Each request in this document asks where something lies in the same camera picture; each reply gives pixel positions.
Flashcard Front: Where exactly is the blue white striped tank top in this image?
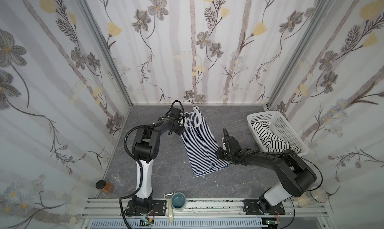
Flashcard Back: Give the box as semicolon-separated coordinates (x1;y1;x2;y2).
181;107;230;177

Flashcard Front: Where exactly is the black white striped tank top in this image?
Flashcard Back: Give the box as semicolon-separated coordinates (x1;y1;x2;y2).
252;120;302;154

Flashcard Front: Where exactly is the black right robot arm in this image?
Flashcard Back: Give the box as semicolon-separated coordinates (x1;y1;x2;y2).
216;135;317;214

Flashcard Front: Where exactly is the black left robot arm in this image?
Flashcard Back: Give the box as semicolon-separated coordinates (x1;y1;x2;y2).
132;108;185;199

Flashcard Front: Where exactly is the white plastic laundry basket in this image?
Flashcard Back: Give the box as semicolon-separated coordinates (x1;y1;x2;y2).
247;111;310;157

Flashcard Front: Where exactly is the teal mug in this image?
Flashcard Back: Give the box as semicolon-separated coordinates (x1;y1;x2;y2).
171;192;187;212

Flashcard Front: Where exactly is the cream vegetable peeler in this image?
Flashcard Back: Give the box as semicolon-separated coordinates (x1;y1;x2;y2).
164;192;175;224

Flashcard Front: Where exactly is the clear jar with metal lid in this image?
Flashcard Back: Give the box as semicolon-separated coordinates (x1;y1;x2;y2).
295;187;329;208

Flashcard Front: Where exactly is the spice jar with dark lid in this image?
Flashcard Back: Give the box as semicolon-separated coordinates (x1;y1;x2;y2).
95;180;114;194

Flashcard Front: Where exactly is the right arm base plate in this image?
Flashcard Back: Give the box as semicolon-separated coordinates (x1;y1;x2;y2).
243;199;286;216

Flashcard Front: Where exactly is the white vented cable duct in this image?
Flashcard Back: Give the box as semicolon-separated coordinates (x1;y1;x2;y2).
89;218;265;229

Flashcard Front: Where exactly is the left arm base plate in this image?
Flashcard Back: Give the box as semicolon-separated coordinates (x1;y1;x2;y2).
124;199;168;217

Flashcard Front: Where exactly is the aluminium frame rail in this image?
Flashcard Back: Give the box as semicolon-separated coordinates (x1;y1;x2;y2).
81;198;329;219

